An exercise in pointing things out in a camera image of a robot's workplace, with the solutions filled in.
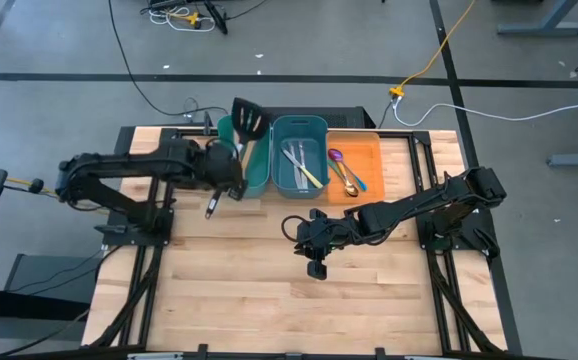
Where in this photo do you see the knife with yellow handle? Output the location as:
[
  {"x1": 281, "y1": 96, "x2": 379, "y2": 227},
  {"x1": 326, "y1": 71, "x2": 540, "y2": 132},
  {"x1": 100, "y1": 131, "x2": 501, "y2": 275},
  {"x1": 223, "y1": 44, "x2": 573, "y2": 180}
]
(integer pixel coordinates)
[{"x1": 281, "y1": 147, "x2": 324, "y2": 190}]

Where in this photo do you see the black power strip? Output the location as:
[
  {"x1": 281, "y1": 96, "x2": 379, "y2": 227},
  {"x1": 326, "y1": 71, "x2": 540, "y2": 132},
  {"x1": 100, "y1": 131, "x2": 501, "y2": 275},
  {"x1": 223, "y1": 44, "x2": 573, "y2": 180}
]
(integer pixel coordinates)
[{"x1": 203, "y1": 0, "x2": 229, "y2": 35}]

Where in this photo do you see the dark blue plastic bin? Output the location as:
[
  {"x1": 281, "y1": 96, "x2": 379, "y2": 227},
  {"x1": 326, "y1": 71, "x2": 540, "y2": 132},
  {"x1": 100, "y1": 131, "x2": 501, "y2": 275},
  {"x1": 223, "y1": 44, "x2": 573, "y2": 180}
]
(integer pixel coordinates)
[{"x1": 270, "y1": 114, "x2": 330, "y2": 199}]

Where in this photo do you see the yellow extension cable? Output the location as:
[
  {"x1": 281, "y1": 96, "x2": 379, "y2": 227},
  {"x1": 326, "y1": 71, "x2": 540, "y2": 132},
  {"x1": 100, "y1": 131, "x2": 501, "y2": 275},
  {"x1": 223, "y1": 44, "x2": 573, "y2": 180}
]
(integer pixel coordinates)
[{"x1": 388, "y1": 0, "x2": 478, "y2": 98}]

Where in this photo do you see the translucent orange tray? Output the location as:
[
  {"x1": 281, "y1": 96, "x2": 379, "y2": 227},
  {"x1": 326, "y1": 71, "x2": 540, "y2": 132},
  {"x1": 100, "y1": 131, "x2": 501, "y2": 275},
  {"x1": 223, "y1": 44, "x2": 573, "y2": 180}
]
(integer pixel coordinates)
[{"x1": 326, "y1": 130, "x2": 386, "y2": 205}]

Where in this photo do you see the black aluminium table frame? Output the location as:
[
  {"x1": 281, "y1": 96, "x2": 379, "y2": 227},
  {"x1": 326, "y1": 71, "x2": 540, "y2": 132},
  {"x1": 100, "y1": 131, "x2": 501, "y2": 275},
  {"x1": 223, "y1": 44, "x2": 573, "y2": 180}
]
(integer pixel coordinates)
[{"x1": 88, "y1": 126, "x2": 508, "y2": 357}]

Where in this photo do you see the grey metal stand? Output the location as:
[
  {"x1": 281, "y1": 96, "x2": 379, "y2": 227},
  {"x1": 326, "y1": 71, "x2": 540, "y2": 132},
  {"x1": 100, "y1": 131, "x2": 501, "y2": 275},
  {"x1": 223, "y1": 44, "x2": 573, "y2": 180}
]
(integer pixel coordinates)
[{"x1": 0, "y1": 253, "x2": 103, "y2": 357}]

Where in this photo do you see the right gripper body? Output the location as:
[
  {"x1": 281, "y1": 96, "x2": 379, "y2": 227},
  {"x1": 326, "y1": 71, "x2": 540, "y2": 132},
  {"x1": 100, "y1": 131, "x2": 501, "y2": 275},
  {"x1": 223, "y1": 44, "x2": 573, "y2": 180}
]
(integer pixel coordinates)
[{"x1": 293, "y1": 208, "x2": 359, "y2": 282}]

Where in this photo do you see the long black cable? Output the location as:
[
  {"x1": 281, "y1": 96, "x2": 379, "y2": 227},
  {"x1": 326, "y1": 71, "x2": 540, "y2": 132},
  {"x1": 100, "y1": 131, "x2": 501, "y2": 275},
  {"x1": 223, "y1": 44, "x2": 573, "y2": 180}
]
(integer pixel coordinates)
[{"x1": 107, "y1": 0, "x2": 230, "y2": 117}]

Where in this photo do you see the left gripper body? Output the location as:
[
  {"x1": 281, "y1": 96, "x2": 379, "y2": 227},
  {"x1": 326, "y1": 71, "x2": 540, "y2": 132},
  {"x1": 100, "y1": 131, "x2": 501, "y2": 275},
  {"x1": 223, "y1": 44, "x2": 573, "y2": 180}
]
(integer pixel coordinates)
[{"x1": 200, "y1": 141, "x2": 249, "y2": 203}]

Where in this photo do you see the white cable coil yellow plug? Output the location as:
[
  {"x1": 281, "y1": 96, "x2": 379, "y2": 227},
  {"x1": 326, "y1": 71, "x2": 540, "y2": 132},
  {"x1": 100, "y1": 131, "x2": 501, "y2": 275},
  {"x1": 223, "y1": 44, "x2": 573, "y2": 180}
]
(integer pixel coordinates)
[{"x1": 148, "y1": 5, "x2": 216, "y2": 33}]

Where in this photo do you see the silver table knife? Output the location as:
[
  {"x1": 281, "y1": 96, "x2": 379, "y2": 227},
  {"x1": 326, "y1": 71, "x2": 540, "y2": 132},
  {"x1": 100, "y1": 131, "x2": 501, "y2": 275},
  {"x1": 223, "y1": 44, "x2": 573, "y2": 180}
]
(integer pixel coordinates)
[
  {"x1": 296, "y1": 141, "x2": 314, "y2": 190},
  {"x1": 287, "y1": 142, "x2": 303, "y2": 190}
]

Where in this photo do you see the white cable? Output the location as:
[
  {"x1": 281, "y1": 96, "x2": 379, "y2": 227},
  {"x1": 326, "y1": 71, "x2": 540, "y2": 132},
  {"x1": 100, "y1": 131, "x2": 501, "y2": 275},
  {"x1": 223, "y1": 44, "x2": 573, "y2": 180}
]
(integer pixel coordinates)
[{"x1": 392, "y1": 94, "x2": 578, "y2": 127}]

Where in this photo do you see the silver spoon orange handle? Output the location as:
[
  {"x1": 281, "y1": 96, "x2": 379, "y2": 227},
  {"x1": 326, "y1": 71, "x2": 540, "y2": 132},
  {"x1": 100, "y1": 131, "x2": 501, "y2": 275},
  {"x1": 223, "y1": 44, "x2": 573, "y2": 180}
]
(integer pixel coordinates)
[{"x1": 334, "y1": 157, "x2": 361, "y2": 198}]

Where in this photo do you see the black slotted spatula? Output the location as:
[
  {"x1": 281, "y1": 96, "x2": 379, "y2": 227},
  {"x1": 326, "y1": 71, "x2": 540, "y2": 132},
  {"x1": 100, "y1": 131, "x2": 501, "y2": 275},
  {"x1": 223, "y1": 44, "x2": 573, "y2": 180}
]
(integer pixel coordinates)
[{"x1": 204, "y1": 97, "x2": 271, "y2": 221}]

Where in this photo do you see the black computer case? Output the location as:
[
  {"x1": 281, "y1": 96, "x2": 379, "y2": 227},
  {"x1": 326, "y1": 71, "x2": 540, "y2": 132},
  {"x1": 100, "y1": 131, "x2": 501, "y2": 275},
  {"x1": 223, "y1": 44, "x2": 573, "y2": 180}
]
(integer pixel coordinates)
[{"x1": 261, "y1": 105, "x2": 376, "y2": 130}]

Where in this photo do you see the green plastic bin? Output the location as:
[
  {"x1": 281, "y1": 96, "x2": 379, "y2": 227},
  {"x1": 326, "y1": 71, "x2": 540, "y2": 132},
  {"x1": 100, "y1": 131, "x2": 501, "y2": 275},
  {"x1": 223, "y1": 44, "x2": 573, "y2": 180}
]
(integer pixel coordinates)
[{"x1": 211, "y1": 115, "x2": 274, "y2": 200}]

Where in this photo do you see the yellow rod black knob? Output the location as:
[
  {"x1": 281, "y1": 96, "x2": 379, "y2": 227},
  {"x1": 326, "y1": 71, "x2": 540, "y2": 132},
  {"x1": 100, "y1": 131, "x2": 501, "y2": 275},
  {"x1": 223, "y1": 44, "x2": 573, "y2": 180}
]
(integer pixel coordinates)
[{"x1": 6, "y1": 176, "x2": 110, "y2": 217}]

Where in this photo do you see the grey desk foot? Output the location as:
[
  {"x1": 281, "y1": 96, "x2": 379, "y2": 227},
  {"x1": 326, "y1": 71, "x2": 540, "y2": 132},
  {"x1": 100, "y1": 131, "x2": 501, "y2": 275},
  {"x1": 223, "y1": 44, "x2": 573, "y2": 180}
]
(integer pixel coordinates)
[{"x1": 547, "y1": 152, "x2": 578, "y2": 168}]

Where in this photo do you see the grey desk base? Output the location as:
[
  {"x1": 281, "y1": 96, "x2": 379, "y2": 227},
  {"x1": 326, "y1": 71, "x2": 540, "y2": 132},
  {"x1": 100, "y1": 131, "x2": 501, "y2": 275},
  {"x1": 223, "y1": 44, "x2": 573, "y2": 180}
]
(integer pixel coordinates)
[{"x1": 497, "y1": 0, "x2": 578, "y2": 37}]

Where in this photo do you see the iridescent spoon blue handle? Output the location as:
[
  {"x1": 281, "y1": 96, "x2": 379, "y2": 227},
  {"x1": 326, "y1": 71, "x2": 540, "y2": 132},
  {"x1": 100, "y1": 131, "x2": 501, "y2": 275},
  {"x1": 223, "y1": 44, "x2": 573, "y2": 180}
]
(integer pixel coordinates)
[{"x1": 327, "y1": 147, "x2": 369, "y2": 193}]

